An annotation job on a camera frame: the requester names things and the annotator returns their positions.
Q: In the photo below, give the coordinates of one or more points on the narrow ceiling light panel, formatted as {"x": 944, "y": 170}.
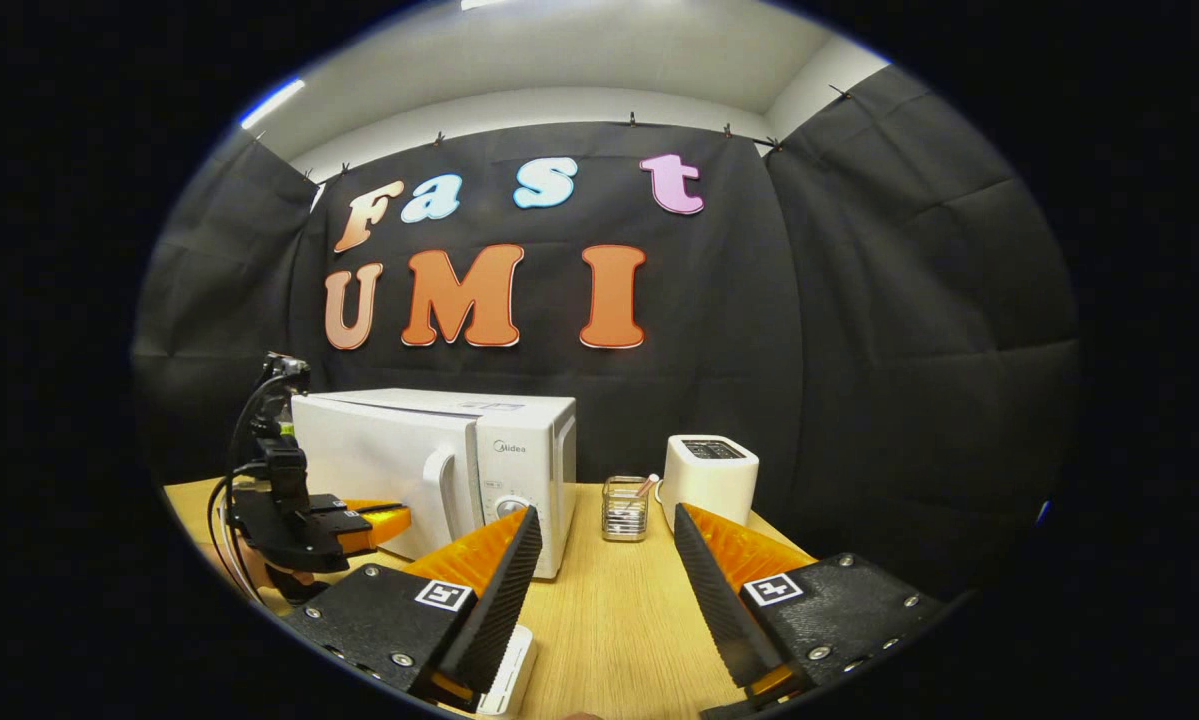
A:
{"x": 271, "y": 102}

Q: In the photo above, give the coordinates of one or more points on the white dish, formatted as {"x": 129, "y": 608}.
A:
{"x": 514, "y": 670}

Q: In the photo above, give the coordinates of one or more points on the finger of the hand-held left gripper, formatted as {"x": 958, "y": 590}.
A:
{"x": 379, "y": 528}

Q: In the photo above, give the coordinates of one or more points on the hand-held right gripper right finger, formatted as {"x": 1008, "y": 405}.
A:
{"x": 714, "y": 600}

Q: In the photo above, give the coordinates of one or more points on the pink utensil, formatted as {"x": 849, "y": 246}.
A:
{"x": 649, "y": 484}

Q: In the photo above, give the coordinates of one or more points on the large ceiling light panel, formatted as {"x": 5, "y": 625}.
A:
{"x": 487, "y": 4}

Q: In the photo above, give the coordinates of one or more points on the white toaster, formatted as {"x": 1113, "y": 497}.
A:
{"x": 709, "y": 480}

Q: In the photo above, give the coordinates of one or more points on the white microwave oven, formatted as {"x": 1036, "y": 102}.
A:
{"x": 389, "y": 450}

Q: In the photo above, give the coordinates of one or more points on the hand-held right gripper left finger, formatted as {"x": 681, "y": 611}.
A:
{"x": 504, "y": 600}

